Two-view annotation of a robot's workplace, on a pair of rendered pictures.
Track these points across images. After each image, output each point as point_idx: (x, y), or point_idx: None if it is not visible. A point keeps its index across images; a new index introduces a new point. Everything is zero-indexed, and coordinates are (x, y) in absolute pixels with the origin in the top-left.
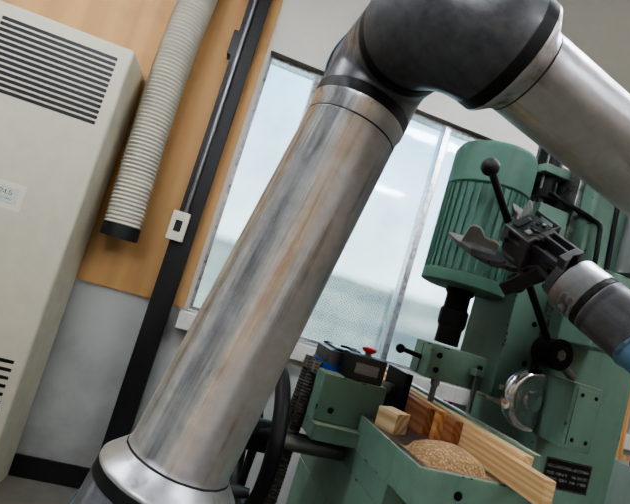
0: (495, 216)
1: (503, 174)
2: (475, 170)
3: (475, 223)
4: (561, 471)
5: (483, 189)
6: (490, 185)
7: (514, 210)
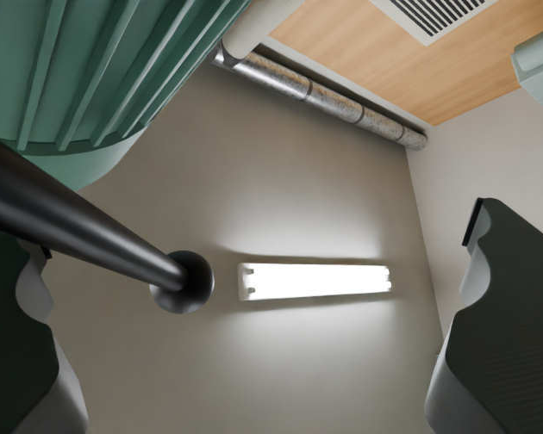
0: (54, 65)
1: (46, 170)
2: (136, 138)
3: (176, 29)
4: None
5: (117, 121)
6: (96, 144)
7: (47, 257)
